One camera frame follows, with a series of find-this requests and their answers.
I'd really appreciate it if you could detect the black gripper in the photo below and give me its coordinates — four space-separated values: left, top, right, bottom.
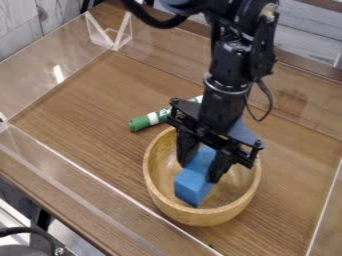
167 74 265 183

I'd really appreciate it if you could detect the blue foam block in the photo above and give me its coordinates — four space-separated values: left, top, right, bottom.
174 146 216 208

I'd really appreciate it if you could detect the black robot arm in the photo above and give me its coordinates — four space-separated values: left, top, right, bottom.
121 0 280 183

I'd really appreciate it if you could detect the brown wooden bowl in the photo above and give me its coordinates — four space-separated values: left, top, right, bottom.
143 128 262 227

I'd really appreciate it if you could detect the green Expo marker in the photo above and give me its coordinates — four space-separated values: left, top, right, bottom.
127 94 205 133

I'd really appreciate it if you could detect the black metal table leg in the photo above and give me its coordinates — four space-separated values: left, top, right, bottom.
37 209 53 231

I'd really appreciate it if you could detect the clear acrylic barrier wall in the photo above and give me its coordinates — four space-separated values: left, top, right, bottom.
0 113 224 256

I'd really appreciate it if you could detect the clear acrylic corner bracket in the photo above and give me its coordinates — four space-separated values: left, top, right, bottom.
85 12 133 51

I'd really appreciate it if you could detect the black cable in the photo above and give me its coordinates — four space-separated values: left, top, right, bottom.
0 225 55 256

